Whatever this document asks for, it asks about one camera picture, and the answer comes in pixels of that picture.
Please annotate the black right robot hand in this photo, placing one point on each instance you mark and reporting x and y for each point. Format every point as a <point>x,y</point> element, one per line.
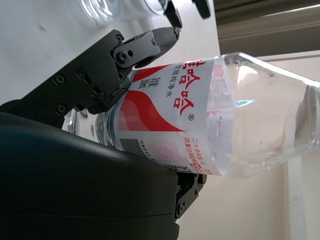
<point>75,187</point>

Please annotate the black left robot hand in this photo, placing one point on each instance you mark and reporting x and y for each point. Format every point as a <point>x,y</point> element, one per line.
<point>175,15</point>

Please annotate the clear glass cup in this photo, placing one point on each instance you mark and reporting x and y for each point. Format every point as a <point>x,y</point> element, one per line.
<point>100,12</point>

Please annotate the clear plastic water bottle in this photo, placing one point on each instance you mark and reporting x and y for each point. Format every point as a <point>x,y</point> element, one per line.
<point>200,117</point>

